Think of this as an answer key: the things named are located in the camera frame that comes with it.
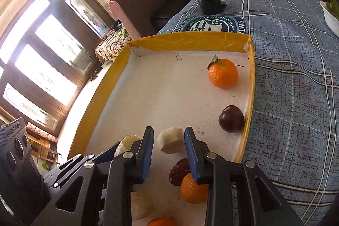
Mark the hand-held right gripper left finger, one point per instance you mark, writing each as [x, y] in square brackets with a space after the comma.
[145, 159]

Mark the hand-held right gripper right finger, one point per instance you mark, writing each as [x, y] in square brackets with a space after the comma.
[192, 159]

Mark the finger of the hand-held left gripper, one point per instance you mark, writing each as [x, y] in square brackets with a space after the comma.
[106, 153]

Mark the red date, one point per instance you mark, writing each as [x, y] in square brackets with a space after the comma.
[178, 171]

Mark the dark purple plum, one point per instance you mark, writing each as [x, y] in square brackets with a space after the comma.
[231, 119]

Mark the yellow cardboard box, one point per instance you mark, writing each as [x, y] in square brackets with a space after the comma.
[164, 88]

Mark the orange with green leaf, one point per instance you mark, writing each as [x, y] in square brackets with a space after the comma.
[223, 75]

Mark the wooden chair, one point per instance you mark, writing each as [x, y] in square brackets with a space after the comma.
[43, 148]

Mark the woven patterned cloth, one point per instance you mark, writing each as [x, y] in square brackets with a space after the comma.
[108, 48]

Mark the blue plaid tablecloth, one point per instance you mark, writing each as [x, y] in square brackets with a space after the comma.
[291, 109]

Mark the dark wooden glass door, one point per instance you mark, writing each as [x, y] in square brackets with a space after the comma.
[79, 38]

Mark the white bowl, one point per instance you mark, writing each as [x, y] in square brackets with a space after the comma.
[331, 22]

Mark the green lettuce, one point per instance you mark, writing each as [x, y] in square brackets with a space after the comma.
[334, 5]

